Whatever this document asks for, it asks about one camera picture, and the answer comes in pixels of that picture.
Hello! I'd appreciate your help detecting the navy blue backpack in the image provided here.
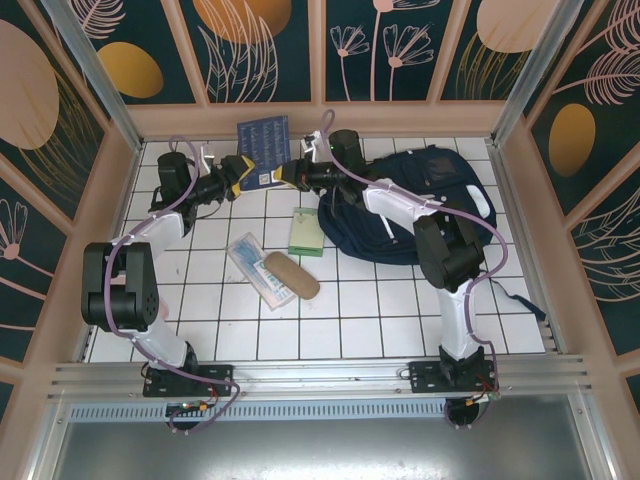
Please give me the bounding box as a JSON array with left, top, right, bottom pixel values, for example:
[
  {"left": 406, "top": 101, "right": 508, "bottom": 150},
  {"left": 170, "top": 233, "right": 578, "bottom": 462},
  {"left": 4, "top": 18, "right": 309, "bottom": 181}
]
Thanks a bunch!
[{"left": 317, "top": 145, "right": 547, "bottom": 321}]

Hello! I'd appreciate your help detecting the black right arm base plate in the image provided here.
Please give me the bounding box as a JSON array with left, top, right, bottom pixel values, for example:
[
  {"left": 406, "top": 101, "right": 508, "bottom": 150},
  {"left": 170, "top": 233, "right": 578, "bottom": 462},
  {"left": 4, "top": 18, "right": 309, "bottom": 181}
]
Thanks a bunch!
[{"left": 408, "top": 359, "right": 501, "bottom": 397}]

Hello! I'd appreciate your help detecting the aluminium mounting rail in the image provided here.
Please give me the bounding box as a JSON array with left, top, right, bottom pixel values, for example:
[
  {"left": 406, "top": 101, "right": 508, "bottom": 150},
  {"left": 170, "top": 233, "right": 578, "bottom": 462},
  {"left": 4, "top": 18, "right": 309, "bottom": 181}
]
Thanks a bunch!
[{"left": 47, "top": 354, "right": 594, "bottom": 401}]

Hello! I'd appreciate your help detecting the aluminium side rail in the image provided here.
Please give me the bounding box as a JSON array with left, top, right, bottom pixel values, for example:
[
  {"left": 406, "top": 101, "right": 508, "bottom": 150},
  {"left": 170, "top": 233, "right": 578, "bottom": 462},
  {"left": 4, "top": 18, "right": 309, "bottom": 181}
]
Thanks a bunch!
[
  {"left": 74, "top": 329, "right": 97, "bottom": 363},
  {"left": 485, "top": 137, "right": 570, "bottom": 357}
]

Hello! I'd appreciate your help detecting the grey metal sheet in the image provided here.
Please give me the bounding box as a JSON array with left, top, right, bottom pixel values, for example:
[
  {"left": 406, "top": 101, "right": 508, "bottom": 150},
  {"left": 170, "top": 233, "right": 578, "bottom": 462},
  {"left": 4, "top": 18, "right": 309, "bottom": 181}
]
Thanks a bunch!
[{"left": 29, "top": 418, "right": 619, "bottom": 480}]

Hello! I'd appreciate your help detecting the clear pouch with blue pens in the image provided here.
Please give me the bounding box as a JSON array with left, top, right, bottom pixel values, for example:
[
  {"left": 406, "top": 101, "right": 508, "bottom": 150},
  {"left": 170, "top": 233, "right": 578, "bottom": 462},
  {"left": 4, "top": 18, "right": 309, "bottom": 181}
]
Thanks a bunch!
[{"left": 225, "top": 230, "right": 297, "bottom": 312}]

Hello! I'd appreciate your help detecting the green notepad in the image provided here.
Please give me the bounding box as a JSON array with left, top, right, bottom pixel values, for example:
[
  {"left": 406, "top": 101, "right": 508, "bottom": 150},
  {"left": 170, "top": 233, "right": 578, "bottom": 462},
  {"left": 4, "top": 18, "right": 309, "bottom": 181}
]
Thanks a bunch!
[{"left": 288, "top": 204, "right": 326, "bottom": 257}]

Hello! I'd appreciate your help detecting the aluminium corner post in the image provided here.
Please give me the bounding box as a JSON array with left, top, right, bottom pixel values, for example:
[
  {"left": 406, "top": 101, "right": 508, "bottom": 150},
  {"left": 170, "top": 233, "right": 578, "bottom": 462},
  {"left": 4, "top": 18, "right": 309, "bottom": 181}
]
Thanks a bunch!
[
  {"left": 490, "top": 0, "right": 571, "bottom": 147},
  {"left": 40, "top": 0, "right": 146, "bottom": 154}
]

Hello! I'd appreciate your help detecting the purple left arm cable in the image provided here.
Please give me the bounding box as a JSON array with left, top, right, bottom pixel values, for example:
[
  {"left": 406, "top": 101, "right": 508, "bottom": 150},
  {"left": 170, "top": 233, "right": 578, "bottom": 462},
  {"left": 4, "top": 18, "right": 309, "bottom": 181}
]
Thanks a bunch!
[{"left": 107, "top": 135, "right": 245, "bottom": 436}]

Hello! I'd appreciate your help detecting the perforated metal cable tray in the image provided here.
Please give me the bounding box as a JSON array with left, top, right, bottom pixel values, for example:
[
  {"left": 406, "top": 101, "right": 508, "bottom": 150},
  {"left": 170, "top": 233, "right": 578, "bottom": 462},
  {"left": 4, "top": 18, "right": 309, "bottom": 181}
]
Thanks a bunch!
[{"left": 67, "top": 403, "right": 576, "bottom": 421}]

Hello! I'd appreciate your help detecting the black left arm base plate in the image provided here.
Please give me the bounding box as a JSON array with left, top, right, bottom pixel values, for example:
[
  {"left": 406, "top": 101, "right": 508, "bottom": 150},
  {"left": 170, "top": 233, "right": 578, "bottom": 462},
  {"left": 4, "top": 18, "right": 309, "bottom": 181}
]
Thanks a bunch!
[{"left": 143, "top": 363, "right": 236, "bottom": 399}]

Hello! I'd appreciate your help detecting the brown oval case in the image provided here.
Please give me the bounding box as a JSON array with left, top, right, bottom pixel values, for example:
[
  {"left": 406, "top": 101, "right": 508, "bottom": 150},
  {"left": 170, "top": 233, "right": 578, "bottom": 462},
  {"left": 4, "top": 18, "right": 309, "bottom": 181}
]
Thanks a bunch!
[{"left": 262, "top": 251, "right": 321, "bottom": 301}]

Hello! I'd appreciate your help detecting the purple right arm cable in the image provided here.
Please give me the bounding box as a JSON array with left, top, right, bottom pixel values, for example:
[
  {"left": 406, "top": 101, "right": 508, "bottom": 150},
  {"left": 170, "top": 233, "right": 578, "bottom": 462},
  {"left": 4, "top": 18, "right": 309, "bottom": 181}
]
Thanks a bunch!
[{"left": 318, "top": 109, "right": 512, "bottom": 432}]

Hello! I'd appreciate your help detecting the blue notebook with barcode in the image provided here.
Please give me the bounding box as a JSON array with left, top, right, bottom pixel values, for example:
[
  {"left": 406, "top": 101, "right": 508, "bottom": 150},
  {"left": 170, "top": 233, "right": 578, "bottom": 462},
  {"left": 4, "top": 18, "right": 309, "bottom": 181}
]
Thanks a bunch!
[{"left": 236, "top": 115, "right": 293, "bottom": 194}]

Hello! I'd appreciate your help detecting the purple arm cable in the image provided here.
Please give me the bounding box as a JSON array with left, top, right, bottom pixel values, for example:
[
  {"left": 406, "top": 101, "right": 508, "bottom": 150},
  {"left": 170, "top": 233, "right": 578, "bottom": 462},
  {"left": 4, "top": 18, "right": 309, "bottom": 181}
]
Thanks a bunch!
[
  {"left": 107, "top": 135, "right": 245, "bottom": 436},
  {"left": 318, "top": 109, "right": 512, "bottom": 432}
]

